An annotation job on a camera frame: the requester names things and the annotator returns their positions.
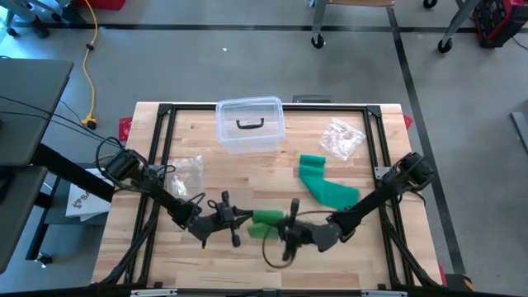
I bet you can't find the silver edge bracket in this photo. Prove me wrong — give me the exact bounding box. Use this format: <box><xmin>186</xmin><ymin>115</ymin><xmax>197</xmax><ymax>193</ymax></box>
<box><xmin>130</xmin><ymin>288</ymin><xmax>178</xmax><ymax>297</ymax></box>
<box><xmin>361</xmin><ymin>290</ymin><xmax>409</xmax><ymax>297</ymax></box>

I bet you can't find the grey cart leg with caster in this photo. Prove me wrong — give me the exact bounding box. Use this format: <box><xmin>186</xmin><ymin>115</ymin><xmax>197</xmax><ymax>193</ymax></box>
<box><xmin>309</xmin><ymin>0</ymin><xmax>330</xmax><ymax>50</ymax></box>
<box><xmin>436</xmin><ymin>0</ymin><xmax>482</xmax><ymax>54</ymax></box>

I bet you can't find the teal elastic bandage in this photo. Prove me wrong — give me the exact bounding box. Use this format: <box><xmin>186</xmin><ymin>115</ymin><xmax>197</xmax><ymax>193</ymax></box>
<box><xmin>299</xmin><ymin>154</ymin><xmax>361</xmax><ymax>211</ymax></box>

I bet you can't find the red plastic bin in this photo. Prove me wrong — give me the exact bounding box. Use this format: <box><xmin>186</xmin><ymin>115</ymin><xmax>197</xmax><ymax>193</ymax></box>
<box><xmin>73</xmin><ymin>0</ymin><xmax>128</xmax><ymax>12</ymax></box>

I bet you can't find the red and black crate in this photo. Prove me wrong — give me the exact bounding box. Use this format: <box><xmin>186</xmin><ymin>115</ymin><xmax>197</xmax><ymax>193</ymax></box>
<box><xmin>472</xmin><ymin>0</ymin><xmax>528</xmax><ymax>50</ymax></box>

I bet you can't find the dark grey desk top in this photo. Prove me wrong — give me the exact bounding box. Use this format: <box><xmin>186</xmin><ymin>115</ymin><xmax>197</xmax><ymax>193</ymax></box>
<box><xmin>0</xmin><ymin>57</ymin><xmax>74</xmax><ymax>168</ymax></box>
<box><xmin>0</xmin><ymin>164</ymin><xmax>49</xmax><ymax>274</ymax></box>

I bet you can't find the clear plastic bag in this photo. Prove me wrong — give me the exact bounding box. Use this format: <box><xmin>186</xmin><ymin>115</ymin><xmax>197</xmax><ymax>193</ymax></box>
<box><xmin>319</xmin><ymin>118</ymin><xmax>367</xmax><ymax>162</ymax></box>
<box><xmin>167</xmin><ymin>155</ymin><xmax>206</xmax><ymax>198</ymax></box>

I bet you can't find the clear plastic storage box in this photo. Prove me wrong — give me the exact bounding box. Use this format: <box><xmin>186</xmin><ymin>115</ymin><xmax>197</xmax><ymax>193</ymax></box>
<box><xmin>214</xmin><ymin>96</ymin><xmax>287</xmax><ymax>156</ymax></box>

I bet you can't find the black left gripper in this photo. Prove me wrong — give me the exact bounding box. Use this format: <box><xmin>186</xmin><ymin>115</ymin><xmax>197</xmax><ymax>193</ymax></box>
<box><xmin>208</xmin><ymin>190</ymin><xmax>253</xmax><ymax>248</ymax></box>

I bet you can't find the grey metal bracket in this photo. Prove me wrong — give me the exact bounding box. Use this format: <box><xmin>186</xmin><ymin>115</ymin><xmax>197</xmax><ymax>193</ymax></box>
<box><xmin>291</xmin><ymin>94</ymin><xmax>332</xmax><ymax>104</ymax></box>

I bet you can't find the black desk support beam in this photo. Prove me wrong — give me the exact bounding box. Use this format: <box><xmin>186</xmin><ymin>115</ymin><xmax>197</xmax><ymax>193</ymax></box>
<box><xmin>31</xmin><ymin>143</ymin><xmax>116</xmax><ymax>203</ymax></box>

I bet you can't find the grey metal bar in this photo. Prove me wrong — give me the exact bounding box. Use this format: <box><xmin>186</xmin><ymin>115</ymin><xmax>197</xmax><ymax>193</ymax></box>
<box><xmin>510</xmin><ymin>111</ymin><xmax>528</xmax><ymax>156</ymax></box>

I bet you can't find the dark green elastic bandage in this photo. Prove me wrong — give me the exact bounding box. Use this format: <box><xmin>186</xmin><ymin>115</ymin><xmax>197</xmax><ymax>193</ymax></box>
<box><xmin>247</xmin><ymin>209</ymin><xmax>288</xmax><ymax>240</ymax></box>

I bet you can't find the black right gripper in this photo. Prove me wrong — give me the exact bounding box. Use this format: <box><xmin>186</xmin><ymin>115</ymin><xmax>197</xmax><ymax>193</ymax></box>
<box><xmin>275</xmin><ymin>198</ymin><xmax>321</xmax><ymax>262</ymax></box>

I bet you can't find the yellow extension cable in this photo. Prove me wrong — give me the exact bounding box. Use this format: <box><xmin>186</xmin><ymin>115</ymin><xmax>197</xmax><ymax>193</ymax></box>
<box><xmin>81</xmin><ymin>0</ymin><xmax>100</xmax><ymax>131</ymax></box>

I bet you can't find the black office chair base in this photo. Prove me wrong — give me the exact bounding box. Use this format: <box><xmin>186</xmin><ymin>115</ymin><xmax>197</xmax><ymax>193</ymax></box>
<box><xmin>3</xmin><ymin>0</ymin><xmax>86</xmax><ymax>40</ymax></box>

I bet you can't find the white printed cardboard sign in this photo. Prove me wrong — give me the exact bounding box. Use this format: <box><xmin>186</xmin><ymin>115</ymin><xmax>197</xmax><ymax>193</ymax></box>
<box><xmin>64</xmin><ymin>167</ymin><xmax>115</xmax><ymax>223</ymax></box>

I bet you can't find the crumpled clear plastic bag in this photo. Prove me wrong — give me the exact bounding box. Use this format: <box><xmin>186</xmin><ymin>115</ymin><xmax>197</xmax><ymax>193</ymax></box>
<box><xmin>319</xmin><ymin>118</ymin><xmax>367</xmax><ymax>162</ymax></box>

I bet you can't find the black box handle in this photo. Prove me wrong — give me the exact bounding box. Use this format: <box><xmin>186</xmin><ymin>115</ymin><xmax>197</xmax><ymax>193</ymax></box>
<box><xmin>235</xmin><ymin>117</ymin><xmax>266</xmax><ymax>130</ymax></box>

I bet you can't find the thin black cable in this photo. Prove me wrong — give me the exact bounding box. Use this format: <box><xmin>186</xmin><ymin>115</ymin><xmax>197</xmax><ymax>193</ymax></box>
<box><xmin>0</xmin><ymin>95</ymin><xmax>123</xmax><ymax>148</ymax></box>
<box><xmin>0</xmin><ymin>110</ymin><xmax>120</xmax><ymax>149</ymax></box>

